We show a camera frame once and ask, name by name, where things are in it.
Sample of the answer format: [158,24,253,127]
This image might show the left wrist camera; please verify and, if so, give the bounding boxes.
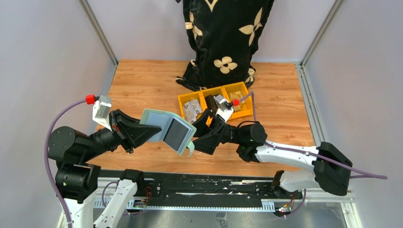
[92,95,112,131]

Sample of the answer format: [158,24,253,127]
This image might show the gold cards stack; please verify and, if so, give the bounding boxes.
[229,91,246,112]

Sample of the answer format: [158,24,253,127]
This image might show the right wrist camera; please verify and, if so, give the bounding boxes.
[214,95,234,123]

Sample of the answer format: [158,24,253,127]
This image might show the black credit card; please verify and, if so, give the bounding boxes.
[163,119,190,152]

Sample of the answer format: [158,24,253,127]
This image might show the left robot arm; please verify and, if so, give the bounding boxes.
[48,109,162,228]

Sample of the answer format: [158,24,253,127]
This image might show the green card holder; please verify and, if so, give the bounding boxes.
[140,109,197,157]

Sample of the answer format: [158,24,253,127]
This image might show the aluminium frame rail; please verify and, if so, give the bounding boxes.
[67,176,355,212]

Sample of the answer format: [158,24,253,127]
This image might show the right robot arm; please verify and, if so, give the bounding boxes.
[192,109,353,199]

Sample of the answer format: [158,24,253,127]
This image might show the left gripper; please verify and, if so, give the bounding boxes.
[82,106,162,160]

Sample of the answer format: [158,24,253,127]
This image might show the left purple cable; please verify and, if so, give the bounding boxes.
[44,99,126,228]

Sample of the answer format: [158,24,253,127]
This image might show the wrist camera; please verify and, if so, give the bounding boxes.
[92,95,112,131]
[214,95,234,123]

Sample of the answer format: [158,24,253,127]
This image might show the yellow three-compartment bin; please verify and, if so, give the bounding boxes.
[178,82,254,125]

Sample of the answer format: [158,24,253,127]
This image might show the silver cards stack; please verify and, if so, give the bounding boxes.
[183,99,202,124]

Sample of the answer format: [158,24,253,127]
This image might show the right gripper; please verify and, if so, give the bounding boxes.
[180,109,244,155]

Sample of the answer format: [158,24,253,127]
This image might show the black floral blanket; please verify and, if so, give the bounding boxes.
[175,0,274,91]

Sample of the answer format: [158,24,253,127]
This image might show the black cards stack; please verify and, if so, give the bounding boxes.
[205,95,218,112]

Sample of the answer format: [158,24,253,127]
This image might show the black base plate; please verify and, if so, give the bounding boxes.
[91,169,304,209]

